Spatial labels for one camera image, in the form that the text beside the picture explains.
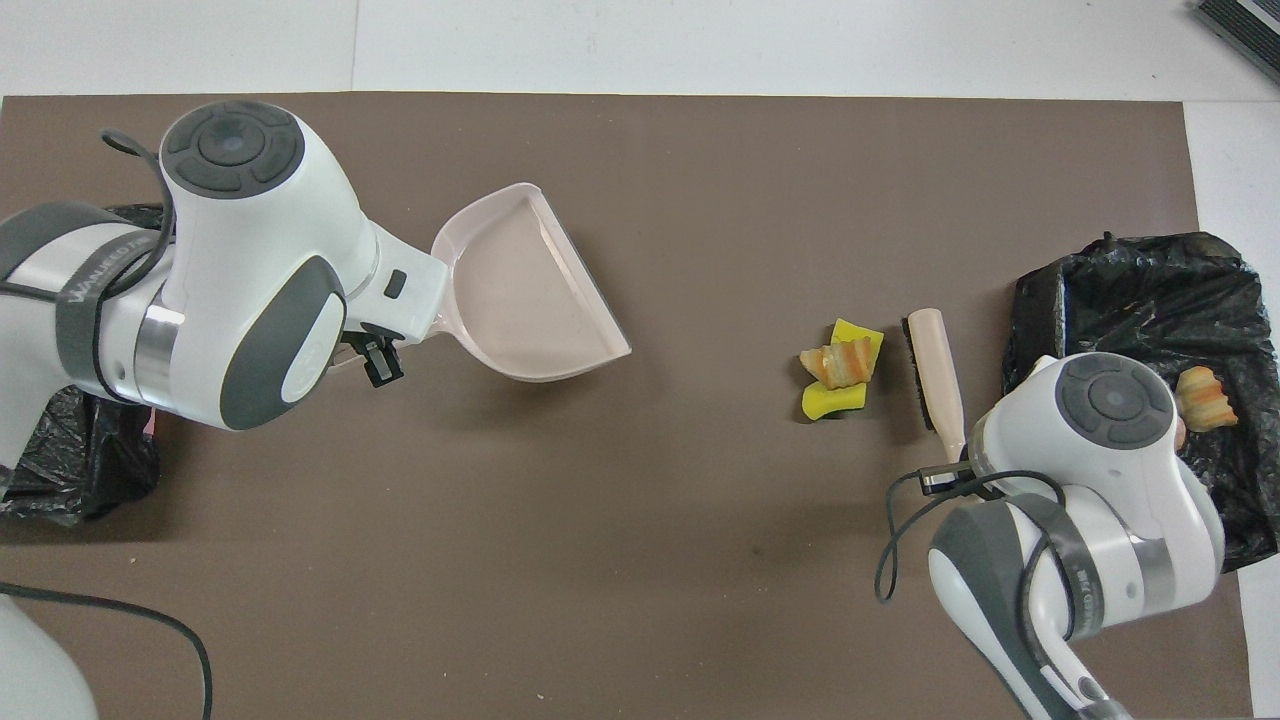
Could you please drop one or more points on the dark grey ridged device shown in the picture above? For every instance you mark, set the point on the dark grey ridged device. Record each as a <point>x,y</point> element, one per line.
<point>1245,30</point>

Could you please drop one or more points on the bin lined with black bag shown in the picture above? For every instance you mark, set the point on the bin lined with black bag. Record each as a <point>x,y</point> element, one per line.
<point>1150,300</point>

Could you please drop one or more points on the yellow sponge piece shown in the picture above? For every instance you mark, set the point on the yellow sponge piece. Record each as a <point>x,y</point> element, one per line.
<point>835,402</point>
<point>860,333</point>

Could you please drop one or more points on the pale toy pastry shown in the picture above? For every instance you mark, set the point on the pale toy pastry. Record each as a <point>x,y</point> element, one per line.
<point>1207,398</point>

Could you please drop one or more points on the brown table mat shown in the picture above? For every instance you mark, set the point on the brown table mat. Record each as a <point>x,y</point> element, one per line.
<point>700,550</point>

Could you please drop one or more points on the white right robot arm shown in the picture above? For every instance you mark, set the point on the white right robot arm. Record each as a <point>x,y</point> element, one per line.
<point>1150,490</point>

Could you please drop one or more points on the pink bin with black bag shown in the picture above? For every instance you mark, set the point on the pink bin with black bag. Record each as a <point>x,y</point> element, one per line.
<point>80,460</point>

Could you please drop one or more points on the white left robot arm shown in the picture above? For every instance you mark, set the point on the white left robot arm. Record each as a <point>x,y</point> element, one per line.
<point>250,250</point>

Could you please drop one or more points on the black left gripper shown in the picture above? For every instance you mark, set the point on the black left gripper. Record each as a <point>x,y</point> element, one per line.
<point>362,340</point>

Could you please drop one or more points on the beige plastic dustpan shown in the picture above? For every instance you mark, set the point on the beige plastic dustpan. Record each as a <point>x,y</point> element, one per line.
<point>520,290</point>

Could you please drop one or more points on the beige hand brush black bristles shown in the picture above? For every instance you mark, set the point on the beige hand brush black bristles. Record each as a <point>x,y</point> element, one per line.
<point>935,370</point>

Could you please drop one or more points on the striped toy croissant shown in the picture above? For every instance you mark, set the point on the striped toy croissant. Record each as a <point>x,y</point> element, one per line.
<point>838,363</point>

